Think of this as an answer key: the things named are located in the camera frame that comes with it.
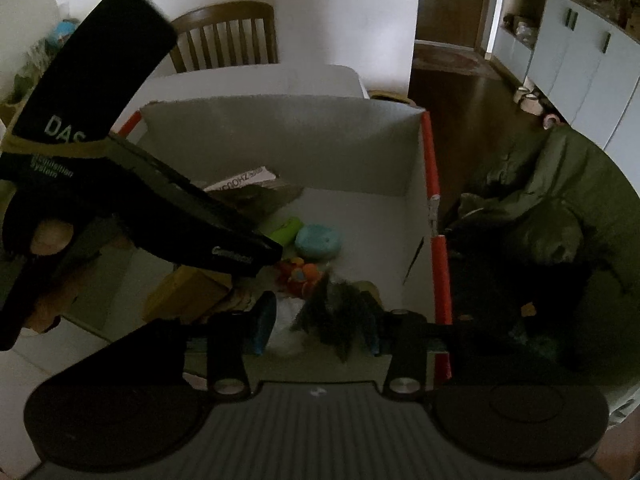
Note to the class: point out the orange dog keychain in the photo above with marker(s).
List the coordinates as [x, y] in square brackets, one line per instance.
[298, 278]

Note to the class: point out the yellow cardboard box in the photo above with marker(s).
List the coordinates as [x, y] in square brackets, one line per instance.
[186, 294]

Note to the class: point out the pale green soap bar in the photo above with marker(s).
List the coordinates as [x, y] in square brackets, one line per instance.
[283, 232]

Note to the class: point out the orange cardboard storage box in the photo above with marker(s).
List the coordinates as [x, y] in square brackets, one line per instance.
[366, 169]

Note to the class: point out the teal round sponge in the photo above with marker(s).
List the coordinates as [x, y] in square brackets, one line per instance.
[317, 242]

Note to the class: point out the wooden chair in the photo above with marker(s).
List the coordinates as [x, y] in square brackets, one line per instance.
[237, 33]

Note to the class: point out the white plastic bag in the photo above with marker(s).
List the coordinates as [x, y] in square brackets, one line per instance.
[286, 339]

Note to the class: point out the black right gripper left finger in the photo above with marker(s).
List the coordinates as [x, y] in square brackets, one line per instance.
[261, 319]

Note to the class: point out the white striped book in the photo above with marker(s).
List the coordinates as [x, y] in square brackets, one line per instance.
[248, 177]

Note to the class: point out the green jacket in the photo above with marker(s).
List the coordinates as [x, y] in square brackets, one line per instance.
[544, 256]

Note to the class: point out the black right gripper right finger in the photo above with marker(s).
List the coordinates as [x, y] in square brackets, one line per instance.
[382, 332]

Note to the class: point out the dark fluffy scrunchie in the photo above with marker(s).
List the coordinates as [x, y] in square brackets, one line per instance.
[341, 314]

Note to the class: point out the left hand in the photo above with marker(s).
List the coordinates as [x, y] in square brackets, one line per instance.
[51, 237]

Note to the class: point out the white cabinet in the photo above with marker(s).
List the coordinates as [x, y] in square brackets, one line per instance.
[582, 56]

